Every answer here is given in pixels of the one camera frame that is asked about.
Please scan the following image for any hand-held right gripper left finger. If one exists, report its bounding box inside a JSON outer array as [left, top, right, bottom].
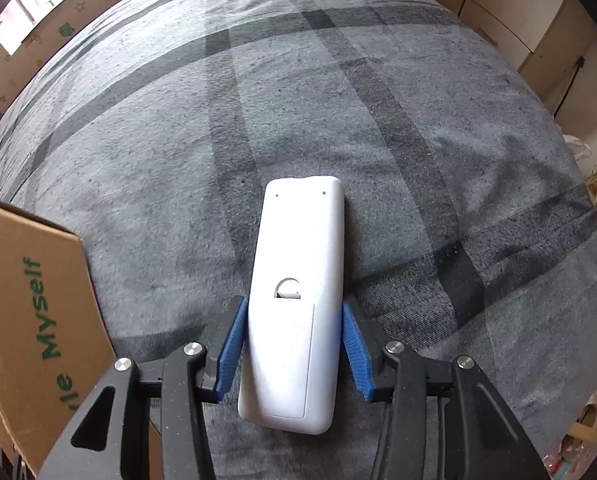
[[36, 296, 249, 480]]

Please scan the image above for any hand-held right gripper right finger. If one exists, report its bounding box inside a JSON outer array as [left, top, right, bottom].
[[343, 300, 549, 480]]

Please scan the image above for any white remote control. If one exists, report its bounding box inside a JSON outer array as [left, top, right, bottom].
[[237, 175, 344, 436]]

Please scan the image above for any brown cardboard box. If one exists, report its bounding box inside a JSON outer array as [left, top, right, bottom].
[[0, 195, 119, 480]]

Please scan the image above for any white plastic bag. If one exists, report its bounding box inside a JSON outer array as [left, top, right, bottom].
[[563, 132, 594, 161]]

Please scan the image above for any cream wardrobe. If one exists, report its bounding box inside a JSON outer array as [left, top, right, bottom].
[[423, 0, 597, 116]]

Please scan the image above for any window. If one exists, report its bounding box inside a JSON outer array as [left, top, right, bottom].
[[0, 0, 59, 56]]

